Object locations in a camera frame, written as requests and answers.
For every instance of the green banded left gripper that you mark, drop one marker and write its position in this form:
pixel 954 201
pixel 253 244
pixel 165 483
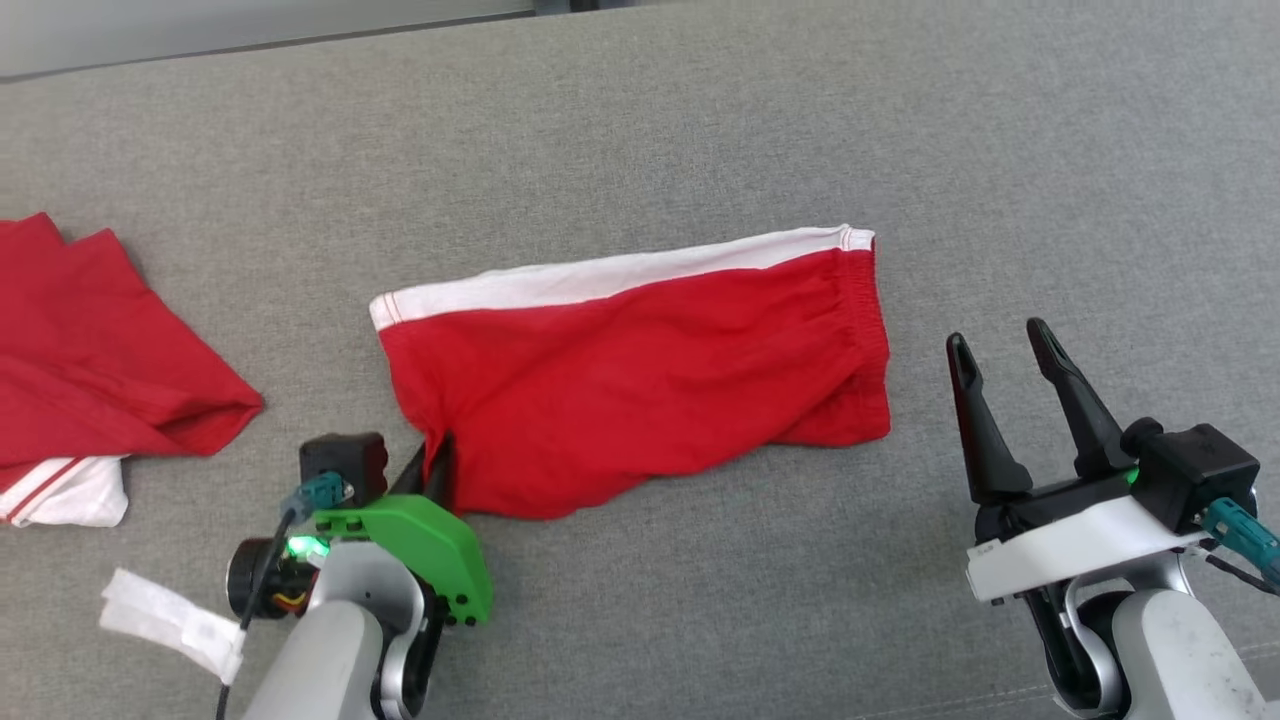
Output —
pixel 440 545

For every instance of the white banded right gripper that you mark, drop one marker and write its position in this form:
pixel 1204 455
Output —
pixel 1080 550

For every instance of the red shorts with white stripe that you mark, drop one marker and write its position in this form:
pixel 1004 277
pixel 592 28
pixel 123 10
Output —
pixel 640 380

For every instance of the red basketball jersey white trim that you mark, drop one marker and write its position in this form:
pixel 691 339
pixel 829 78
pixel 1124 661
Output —
pixel 90 360

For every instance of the white tape label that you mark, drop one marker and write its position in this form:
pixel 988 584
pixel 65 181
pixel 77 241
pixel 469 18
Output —
pixel 170 620

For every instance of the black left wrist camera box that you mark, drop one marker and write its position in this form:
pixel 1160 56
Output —
pixel 345 460

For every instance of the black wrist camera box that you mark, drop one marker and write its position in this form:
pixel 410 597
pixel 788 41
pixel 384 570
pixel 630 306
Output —
pixel 1195 470
pixel 345 460

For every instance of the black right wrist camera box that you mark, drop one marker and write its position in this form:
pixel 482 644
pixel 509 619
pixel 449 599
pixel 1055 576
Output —
pixel 1195 470

